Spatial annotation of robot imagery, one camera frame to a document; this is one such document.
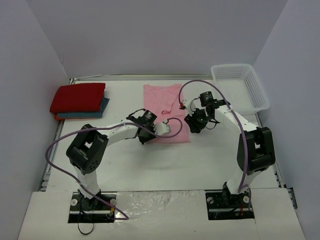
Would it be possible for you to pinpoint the pink t shirt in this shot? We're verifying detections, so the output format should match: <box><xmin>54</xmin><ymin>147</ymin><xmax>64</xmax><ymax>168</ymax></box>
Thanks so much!
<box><xmin>143</xmin><ymin>84</ymin><xmax>190</xmax><ymax>144</ymax></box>

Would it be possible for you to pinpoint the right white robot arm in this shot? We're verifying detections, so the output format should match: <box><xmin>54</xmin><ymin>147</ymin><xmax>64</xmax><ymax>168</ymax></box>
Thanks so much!
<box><xmin>179</xmin><ymin>91</ymin><xmax>276</xmax><ymax>207</ymax></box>

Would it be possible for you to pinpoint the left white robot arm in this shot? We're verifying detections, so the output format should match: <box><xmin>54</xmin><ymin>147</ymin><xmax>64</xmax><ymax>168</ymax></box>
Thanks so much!
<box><xmin>66</xmin><ymin>110</ymin><xmax>157</xmax><ymax>209</ymax></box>

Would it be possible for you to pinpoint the folded teal t shirt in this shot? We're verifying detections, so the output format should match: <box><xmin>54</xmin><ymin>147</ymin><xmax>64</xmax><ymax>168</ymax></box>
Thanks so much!
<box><xmin>56</xmin><ymin>97</ymin><xmax>110</xmax><ymax>117</ymax></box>

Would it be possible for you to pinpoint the white plastic basket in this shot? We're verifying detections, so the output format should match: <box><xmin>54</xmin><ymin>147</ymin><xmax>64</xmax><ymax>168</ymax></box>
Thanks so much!
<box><xmin>211</xmin><ymin>63</ymin><xmax>270</xmax><ymax>115</ymax></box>

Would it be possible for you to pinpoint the folded red t shirt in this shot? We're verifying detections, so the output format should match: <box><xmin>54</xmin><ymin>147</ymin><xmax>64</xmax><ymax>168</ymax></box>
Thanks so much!
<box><xmin>49</xmin><ymin>83</ymin><xmax>106</xmax><ymax>114</ymax></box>

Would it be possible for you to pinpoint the white foam board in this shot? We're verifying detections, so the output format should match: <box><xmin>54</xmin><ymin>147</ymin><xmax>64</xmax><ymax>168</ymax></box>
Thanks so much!
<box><xmin>18</xmin><ymin>188</ymin><xmax>304</xmax><ymax>240</ymax></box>

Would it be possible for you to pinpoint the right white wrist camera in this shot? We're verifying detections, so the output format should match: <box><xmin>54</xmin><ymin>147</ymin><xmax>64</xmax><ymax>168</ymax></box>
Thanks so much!
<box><xmin>179</xmin><ymin>97</ymin><xmax>199</xmax><ymax>115</ymax></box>

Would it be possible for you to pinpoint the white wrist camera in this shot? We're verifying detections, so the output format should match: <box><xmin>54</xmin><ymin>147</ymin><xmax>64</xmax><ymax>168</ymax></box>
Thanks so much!
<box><xmin>153</xmin><ymin>122</ymin><xmax>171</xmax><ymax>138</ymax></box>
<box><xmin>179</xmin><ymin>97</ymin><xmax>199</xmax><ymax>115</ymax></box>

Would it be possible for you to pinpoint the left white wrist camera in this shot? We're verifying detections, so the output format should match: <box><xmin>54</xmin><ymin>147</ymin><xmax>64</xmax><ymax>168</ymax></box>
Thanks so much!
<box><xmin>153</xmin><ymin>122</ymin><xmax>171</xmax><ymax>138</ymax></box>

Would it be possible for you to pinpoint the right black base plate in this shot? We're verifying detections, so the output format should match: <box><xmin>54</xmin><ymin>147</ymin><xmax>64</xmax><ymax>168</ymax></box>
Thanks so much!
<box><xmin>205</xmin><ymin>190</ymin><xmax>255</xmax><ymax>221</ymax></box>

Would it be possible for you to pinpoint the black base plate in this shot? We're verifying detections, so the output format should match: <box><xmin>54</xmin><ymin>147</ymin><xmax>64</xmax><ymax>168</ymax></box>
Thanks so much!
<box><xmin>68</xmin><ymin>192</ymin><xmax>115</xmax><ymax>224</ymax></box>
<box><xmin>205</xmin><ymin>190</ymin><xmax>255</xmax><ymax>221</ymax></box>

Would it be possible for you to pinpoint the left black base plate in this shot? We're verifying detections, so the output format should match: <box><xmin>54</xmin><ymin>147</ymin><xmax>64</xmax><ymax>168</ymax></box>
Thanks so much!
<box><xmin>68</xmin><ymin>192</ymin><xmax>115</xmax><ymax>224</ymax></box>

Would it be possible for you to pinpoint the thin black cable loop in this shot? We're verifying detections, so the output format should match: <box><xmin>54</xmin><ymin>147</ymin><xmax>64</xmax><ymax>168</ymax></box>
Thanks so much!
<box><xmin>77</xmin><ymin>209</ymin><xmax>96</xmax><ymax>236</ymax></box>

